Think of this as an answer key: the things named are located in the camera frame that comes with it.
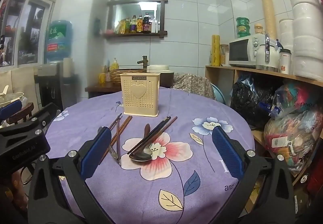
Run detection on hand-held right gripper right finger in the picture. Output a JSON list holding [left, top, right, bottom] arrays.
[[211, 126, 296, 224]]

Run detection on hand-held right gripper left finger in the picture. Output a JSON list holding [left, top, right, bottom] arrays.
[[27, 127, 112, 224]]

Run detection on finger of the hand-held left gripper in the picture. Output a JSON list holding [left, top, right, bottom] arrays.
[[0, 102, 61, 148], [0, 99, 23, 121]]

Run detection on dark chopstick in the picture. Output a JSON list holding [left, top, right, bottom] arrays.
[[116, 120, 121, 164], [127, 116, 172, 155], [108, 113, 123, 130]]

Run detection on brown wooden chopstick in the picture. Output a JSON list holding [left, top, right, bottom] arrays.
[[111, 115, 133, 149], [100, 116, 131, 164], [129, 116, 178, 156]]

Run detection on beige plastic utensil holder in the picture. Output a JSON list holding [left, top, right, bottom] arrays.
[[120, 72, 161, 116]]

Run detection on wooden chair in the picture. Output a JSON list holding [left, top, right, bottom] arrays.
[[6, 102, 35, 125]]

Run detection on water dispenser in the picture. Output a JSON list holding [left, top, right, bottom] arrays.
[[34, 62, 79, 114]]

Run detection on beige board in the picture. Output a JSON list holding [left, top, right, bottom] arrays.
[[0, 66, 39, 96]]

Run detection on metal spoon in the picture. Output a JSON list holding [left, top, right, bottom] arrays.
[[129, 124, 153, 163]]

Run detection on beige roll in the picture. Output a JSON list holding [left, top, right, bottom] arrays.
[[63, 57, 73, 78]]

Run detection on black plastic bag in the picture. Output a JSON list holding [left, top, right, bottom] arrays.
[[230, 81, 277, 129]]

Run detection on light blue plastic basin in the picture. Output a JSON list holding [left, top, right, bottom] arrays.
[[210, 82, 227, 106]]

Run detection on dark wooden vanity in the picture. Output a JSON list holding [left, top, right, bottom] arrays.
[[84, 81, 175, 99]]

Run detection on clear bag of packets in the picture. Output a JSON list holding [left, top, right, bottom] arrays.
[[263, 110, 323, 172]]

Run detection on purple floral tablecloth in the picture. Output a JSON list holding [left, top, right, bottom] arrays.
[[45, 87, 255, 224]]

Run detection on wooden shelf unit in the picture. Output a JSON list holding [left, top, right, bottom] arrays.
[[204, 64, 323, 190]]

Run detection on blue water jug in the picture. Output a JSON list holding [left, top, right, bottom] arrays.
[[45, 19, 74, 64]]

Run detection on blue plastic bag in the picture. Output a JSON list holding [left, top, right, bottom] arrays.
[[232, 73, 256, 88]]

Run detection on floral cloth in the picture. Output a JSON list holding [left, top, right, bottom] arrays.
[[173, 72, 215, 99]]

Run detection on window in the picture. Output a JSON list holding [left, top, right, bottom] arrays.
[[0, 0, 56, 71]]

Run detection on woven sink basin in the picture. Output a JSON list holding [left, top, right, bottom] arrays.
[[109, 68, 147, 86]]

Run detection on printed clear plastic bag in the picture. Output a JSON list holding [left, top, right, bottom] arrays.
[[268, 81, 323, 121]]

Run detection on clear jar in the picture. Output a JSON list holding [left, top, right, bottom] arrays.
[[220, 44, 230, 65]]

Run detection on white electric kettle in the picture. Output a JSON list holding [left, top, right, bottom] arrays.
[[255, 34, 279, 72]]

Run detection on white microwave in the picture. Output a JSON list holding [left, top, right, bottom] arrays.
[[228, 34, 267, 68]]

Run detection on bronze faucet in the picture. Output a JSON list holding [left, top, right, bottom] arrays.
[[137, 55, 149, 70]]

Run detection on yellow roll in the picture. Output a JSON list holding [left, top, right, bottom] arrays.
[[211, 35, 221, 67]]

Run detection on white and brown rice cooker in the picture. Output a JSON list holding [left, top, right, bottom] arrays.
[[146, 64, 175, 88]]

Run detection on white cup with black lid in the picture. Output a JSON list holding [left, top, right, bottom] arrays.
[[279, 48, 292, 74]]

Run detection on row of condiment bottles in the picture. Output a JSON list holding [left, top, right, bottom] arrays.
[[114, 12, 160, 35]]

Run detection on wooden framed mirror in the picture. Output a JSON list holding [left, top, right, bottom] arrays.
[[102, 0, 169, 39]]

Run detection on tall paper cup stack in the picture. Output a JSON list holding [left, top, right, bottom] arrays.
[[258, 0, 278, 40]]

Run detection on stack of toilet paper rolls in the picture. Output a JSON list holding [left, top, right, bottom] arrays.
[[275, 0, 323, 81]]

